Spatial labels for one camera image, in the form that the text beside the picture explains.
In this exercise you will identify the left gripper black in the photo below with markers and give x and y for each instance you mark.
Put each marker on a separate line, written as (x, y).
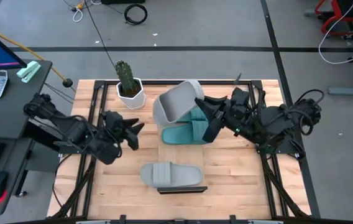
(130, 140)

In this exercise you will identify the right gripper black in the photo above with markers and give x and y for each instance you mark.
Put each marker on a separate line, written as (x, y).
(237, 119)

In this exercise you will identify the teal slide sandal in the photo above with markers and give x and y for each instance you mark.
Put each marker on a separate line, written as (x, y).
(182, 135)
(195, 114)

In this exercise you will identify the grey slide sandal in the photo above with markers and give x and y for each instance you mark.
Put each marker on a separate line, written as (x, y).
(176, 99)
(170, 174)

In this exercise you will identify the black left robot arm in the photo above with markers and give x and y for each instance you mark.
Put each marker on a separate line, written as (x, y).
(61, 124)

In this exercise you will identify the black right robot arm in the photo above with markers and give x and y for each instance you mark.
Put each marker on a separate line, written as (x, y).
(282, 121)

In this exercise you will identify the white hexagonal plant pot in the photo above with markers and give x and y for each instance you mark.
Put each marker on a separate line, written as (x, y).
(133, 101)

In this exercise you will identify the green cactus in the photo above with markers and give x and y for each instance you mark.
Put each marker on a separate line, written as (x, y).
(125, 74)

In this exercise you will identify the black round knob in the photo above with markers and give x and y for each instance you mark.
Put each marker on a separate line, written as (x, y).
(67, 82)

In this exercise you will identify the mint green stapler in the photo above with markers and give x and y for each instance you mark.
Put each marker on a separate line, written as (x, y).
(29, 71)

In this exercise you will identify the black desk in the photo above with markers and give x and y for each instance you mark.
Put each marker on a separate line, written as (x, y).
(8, 112)

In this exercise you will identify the yellow plug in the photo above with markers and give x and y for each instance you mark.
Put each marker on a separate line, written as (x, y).
(79, 5)

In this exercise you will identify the grey table foot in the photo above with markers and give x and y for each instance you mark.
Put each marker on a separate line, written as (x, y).
(350, 91)

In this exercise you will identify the red chair base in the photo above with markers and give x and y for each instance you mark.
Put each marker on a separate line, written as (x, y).
(338, 29)

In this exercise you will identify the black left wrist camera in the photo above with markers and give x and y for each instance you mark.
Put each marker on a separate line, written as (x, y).
(112, 119)

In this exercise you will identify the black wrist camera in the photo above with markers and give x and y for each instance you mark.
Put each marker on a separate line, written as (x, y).
(240, 96)
(112, 119)

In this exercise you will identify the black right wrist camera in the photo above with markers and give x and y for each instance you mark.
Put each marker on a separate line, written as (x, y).
(240, 96)

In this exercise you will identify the black table frame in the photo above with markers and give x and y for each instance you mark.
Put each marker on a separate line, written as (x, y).
(99, 102)

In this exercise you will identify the wooden shelf with black frame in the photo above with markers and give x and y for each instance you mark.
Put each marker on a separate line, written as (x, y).
(181, 152)

